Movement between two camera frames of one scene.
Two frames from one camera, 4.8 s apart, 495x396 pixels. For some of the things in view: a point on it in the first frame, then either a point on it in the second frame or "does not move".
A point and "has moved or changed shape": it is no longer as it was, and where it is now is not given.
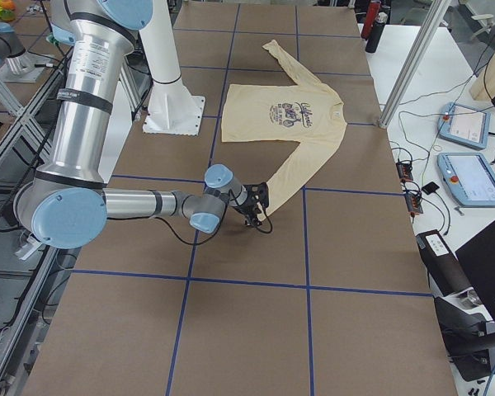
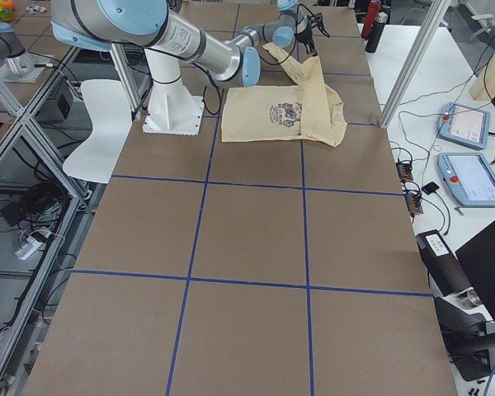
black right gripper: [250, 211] to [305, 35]
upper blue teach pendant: [464, 124] does not move
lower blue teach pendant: [471, 181] does not move
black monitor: [487, 257] does not move
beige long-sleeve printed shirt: [310, 113] has moved or changed shape
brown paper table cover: [331, 299] does not move
